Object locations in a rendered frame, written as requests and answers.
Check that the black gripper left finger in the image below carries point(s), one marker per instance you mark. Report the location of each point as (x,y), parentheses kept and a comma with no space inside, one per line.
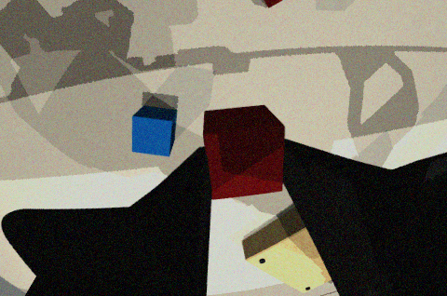
(164,237)

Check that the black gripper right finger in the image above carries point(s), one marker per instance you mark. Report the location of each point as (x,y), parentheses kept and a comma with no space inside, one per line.
(358,215)

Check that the blue cube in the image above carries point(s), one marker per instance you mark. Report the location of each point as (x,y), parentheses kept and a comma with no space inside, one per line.
(153,131)

